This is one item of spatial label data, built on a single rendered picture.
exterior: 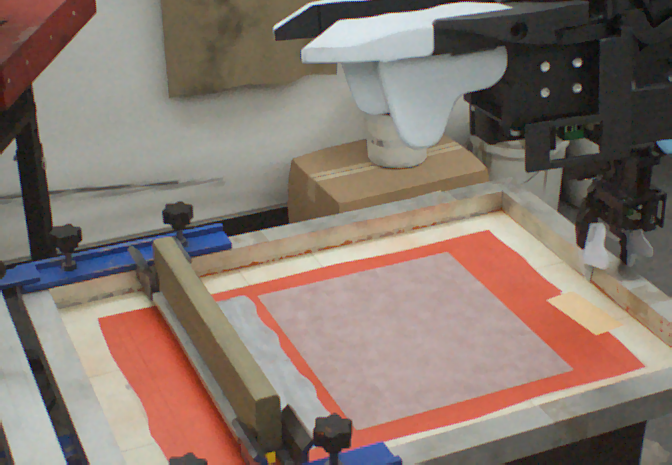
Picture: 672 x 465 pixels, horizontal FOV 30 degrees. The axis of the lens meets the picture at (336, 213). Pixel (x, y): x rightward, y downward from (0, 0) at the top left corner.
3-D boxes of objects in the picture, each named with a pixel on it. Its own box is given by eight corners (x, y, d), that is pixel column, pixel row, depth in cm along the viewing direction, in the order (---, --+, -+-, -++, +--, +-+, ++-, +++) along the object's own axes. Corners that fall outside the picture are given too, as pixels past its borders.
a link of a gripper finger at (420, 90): (339, 177, 52) (522, 138, 56) (331, 37, 50) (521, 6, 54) (306, 159, 55) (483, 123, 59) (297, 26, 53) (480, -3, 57)
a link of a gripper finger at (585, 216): (573, 249, 171) (592, 190, 168) (567, 244, 172) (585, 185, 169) (601, 250, 173) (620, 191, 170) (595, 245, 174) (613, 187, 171)
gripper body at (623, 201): (616, 243, 165) (624, 160, 160) (580, 216, 172) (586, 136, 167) (664, 231, 168) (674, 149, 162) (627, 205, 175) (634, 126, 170)
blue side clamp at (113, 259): (223, 264, 187) (220, 222, 184) (234, 279, 183) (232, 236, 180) (21, 308, 176) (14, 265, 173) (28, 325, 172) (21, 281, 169)
